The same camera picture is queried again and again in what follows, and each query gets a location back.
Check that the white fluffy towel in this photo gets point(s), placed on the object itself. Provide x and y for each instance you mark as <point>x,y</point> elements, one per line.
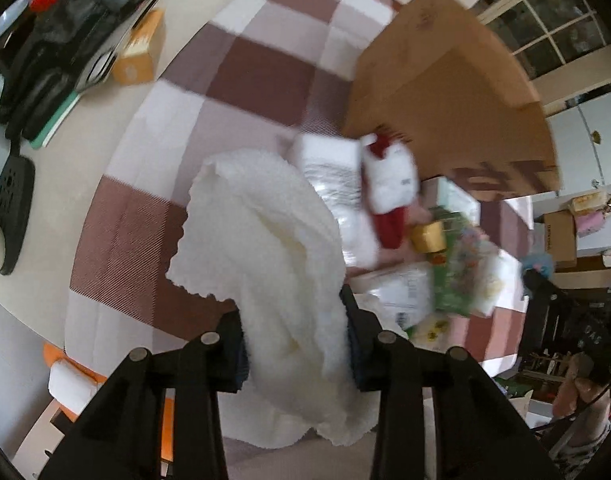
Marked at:
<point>258,234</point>

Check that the green colourful game box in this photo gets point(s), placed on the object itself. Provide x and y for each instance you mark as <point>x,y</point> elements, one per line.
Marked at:
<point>456,269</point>

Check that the small gold box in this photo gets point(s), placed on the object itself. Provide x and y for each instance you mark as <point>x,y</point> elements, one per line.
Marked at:
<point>428,238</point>

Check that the large cardboard box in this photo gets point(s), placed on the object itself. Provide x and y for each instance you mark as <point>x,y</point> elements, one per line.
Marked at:
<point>446,86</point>

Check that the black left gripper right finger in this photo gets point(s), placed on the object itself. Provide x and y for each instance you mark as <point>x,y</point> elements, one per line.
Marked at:
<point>437,408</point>

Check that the white green medicine box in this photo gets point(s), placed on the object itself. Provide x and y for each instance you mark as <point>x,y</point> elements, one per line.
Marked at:
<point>442,193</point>

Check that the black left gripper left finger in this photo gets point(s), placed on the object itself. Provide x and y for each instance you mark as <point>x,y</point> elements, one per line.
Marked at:
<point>119,433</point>

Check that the small orange cardboard box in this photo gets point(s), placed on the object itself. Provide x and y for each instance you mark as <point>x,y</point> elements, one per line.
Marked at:
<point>137,62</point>

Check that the black leather glove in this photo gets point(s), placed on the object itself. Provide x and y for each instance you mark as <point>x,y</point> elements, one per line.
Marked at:
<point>49,64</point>

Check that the orange white chair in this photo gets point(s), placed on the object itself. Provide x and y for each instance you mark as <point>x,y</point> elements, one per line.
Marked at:
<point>71,386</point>

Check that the black slotted spatula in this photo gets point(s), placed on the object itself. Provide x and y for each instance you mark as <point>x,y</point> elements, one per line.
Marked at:
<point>16,191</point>

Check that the white clear packaged box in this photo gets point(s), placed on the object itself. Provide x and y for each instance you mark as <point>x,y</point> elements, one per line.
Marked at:
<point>405,291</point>

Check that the brown white checkered tablecloth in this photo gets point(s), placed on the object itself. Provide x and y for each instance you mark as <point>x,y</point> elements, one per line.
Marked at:
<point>259,76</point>

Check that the white red plush toy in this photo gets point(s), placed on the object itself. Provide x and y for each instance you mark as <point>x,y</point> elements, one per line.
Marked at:
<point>391,186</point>

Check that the white refrigerator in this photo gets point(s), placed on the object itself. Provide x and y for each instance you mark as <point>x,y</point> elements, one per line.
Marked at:
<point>582,138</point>

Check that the white plastic refill bag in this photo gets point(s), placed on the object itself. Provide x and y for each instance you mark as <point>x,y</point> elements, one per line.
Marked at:
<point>332,165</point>

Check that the teal edged notebook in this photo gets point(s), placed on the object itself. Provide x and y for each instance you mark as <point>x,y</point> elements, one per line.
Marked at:
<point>50,128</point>

